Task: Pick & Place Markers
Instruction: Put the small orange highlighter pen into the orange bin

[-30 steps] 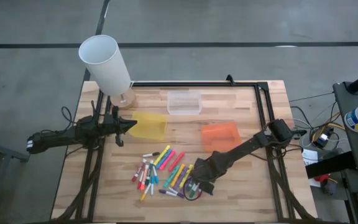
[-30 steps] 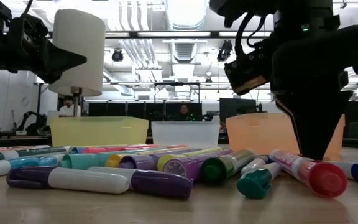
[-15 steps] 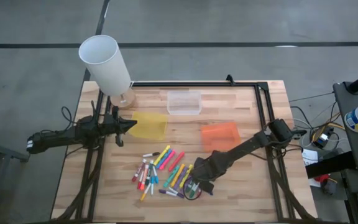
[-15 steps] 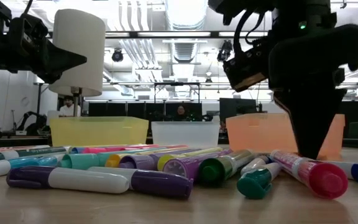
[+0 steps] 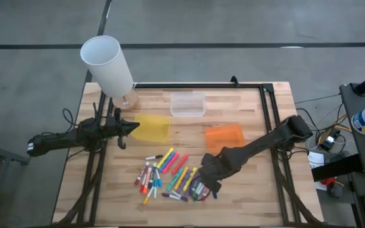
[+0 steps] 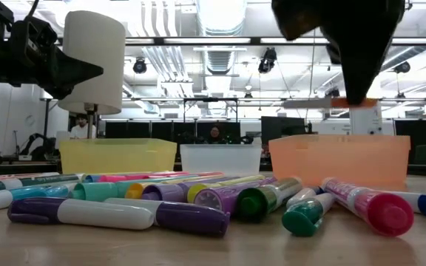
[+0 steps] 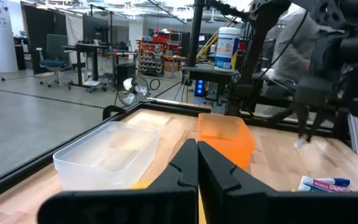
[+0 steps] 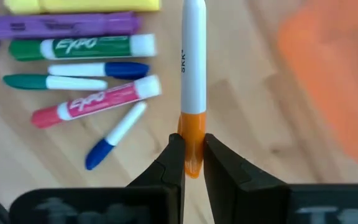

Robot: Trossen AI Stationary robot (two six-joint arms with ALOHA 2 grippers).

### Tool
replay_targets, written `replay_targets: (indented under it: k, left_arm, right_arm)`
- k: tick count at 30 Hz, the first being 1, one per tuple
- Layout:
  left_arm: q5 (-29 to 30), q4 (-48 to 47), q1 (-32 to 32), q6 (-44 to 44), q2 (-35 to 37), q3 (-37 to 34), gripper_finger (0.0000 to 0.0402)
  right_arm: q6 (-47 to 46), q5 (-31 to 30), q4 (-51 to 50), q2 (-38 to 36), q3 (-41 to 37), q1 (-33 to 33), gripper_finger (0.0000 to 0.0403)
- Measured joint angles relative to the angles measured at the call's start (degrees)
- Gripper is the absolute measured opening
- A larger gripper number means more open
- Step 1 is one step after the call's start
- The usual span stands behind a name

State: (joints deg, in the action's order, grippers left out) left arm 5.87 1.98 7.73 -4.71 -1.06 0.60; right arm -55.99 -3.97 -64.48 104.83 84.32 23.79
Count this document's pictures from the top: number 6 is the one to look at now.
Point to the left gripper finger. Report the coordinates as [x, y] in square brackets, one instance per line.
[65, 83]
[65, 65]

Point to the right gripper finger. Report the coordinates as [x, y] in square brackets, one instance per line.
[357, 66]

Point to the pink highlighter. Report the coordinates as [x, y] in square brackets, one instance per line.
[117, 178]

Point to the teal highlighter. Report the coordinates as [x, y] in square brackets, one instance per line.
[94, 192]

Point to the white marker cyan cap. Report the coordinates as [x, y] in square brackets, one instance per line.
[32, 192]

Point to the orange-yellow highlighter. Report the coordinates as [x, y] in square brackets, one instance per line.
[134, 191]

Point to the magenta Expo marker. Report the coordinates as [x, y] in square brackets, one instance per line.
[383, 212]

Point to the yellow highlighter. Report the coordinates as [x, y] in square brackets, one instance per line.
[195, 192]

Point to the black background robot arm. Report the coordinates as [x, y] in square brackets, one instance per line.
[37, 142]

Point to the white lamp wooden base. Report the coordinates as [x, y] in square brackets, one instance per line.
[94, 55]

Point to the black ceiling spotlight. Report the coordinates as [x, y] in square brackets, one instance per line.
[333, 92]
[402, 67]
[268, 59]
[140, 66]

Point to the person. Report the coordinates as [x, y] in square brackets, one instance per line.
[83, 129]
[215, 134]

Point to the white box device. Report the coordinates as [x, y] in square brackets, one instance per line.
[364, 120]

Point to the yellow plastic bin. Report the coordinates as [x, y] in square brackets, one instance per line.
[117, 157]

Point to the orange plastic bin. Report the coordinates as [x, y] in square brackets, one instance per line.
[346, 159]

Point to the black monitor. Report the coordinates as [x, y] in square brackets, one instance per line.
[281, 129]

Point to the clear plastic bin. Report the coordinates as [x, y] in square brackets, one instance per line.
[220, 159]

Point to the silver ventilation duct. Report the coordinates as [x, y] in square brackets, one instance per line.
[220, 14]

